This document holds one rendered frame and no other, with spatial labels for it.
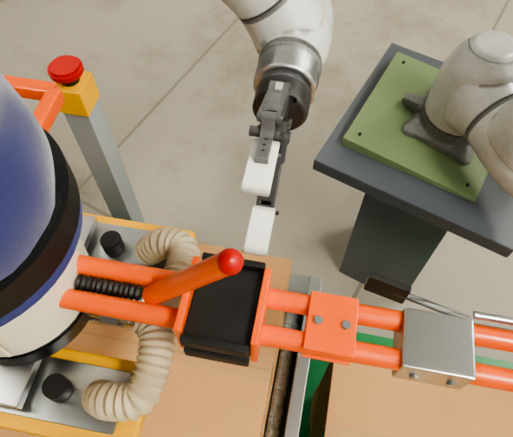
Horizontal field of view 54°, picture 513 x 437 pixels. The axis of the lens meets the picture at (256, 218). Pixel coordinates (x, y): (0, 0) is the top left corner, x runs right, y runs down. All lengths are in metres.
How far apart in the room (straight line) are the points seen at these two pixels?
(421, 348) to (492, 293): 1.56
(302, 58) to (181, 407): 0.53
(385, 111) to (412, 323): 0.89
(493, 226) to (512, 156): 0.22
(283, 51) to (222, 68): 1.90
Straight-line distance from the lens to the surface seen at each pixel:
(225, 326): 0.51
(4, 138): 0.40
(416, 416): 1.27
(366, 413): 1.24
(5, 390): 0.65
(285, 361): 1.24
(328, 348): 0.51
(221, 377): 0.82
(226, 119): 2.35
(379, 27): 2.89
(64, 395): 0.64
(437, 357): 0.53
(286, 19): 0.72
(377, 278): 0.54
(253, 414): 0.80
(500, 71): 1.16
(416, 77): 1.46
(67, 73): 1.10
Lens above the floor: 1.74
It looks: 59 degrees down
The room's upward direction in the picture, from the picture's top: straight up
